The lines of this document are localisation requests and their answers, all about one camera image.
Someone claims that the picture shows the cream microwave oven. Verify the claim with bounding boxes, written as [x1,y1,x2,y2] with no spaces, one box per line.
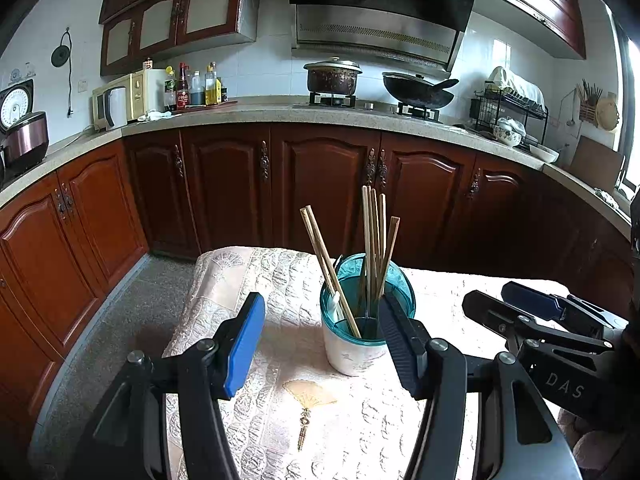
[91,69,168,132]

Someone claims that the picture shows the round bamboo strainer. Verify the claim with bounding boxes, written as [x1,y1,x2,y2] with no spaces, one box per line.
[596,92,621,132]

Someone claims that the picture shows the black wok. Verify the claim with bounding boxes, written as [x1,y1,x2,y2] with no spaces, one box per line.
[382,71,460,110]

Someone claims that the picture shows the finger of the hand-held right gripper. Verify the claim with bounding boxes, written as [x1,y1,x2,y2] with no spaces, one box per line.
[502,281,630,342]
[462,290,617,356]

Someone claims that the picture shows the hanging ladle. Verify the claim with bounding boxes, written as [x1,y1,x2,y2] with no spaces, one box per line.
[560,90,578,126]

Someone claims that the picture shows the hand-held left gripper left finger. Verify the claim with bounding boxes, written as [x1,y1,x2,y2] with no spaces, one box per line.
[75,292,266,480]

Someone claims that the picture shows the wooden wall cabinet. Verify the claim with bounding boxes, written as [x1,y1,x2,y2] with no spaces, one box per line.
[475,0,587,60]

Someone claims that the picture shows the gas stove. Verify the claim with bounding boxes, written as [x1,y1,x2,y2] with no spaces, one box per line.
[292,92,446,123]

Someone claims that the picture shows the window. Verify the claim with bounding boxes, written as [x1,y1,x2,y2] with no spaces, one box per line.
[607,5,640,191]

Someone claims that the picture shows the black wire dish rack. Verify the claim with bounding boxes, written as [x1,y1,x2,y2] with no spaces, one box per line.
[474,87,550,148]

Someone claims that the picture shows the white floral utensil holder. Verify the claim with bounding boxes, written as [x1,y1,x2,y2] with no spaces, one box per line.
[320,253,417,377]

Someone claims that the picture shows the steel range hood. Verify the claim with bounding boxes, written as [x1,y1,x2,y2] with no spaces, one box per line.
[288,0,477,73]

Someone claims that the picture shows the floral ceramic bowl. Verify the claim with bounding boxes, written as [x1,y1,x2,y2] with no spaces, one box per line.
[492,116,527,147]

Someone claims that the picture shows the yellow cooking oil bottle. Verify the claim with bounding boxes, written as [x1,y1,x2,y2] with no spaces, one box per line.
[204,62,221,106]

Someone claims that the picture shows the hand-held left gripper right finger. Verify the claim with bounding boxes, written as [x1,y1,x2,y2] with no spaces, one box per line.
[378,294,581,480]

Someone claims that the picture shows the wooden cutting board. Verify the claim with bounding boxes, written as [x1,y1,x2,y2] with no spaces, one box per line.
[570,135,626,188]

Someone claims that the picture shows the white cloth cover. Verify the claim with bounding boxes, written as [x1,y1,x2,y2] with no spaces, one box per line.
[487,66,545,106]

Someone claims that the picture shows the red label sauce bottle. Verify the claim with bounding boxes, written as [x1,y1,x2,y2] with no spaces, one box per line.
[176,63,192,109]

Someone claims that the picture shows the lidded cooking pot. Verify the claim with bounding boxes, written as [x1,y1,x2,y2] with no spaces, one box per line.
[303,57,363,96]

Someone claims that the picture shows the quilted cream tablecloth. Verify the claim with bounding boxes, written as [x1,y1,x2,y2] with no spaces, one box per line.
[162,246,591,480]

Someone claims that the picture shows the glass door wall cabinet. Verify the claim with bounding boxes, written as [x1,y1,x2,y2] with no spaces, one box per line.
[99,0,258,77]

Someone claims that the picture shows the black round wall hanging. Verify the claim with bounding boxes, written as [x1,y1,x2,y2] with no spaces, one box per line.
[51,27,76,117]

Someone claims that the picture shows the rice cooker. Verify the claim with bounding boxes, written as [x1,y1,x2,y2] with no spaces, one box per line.
[0,79,50,168]

